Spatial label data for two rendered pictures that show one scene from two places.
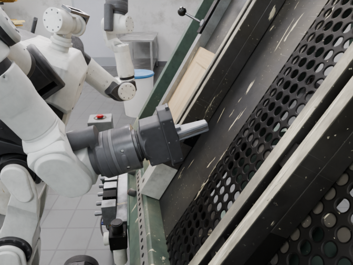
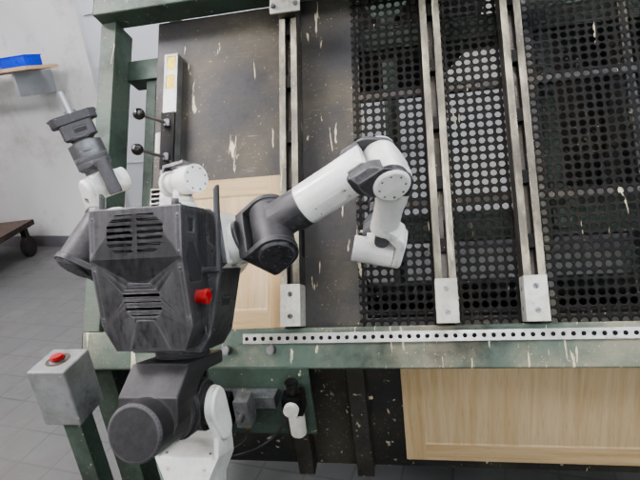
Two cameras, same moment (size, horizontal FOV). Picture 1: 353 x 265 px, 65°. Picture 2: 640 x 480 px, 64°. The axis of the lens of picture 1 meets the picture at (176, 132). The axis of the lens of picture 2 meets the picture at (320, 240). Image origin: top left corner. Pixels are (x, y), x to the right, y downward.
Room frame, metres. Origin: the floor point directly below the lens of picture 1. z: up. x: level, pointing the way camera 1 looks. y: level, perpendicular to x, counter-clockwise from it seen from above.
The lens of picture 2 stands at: (0.15, 1.32, 1.65)
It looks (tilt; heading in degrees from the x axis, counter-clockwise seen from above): 20 degrees down; 291
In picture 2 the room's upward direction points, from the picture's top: 7 degrees counter-clockwise
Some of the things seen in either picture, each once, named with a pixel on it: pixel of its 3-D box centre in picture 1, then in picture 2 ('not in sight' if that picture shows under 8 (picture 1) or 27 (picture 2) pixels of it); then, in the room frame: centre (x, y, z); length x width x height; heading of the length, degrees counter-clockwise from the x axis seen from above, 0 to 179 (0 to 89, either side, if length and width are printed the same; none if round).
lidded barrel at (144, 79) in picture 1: (137, 93); not in sight; (3.97, 0.57, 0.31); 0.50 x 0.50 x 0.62
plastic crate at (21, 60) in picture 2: not in sight; (20, 61); (4.32, -2.47, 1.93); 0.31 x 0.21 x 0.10; 1
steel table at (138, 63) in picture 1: (141, 53); not in sight; (6.67, 0.84, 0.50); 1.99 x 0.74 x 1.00; 1
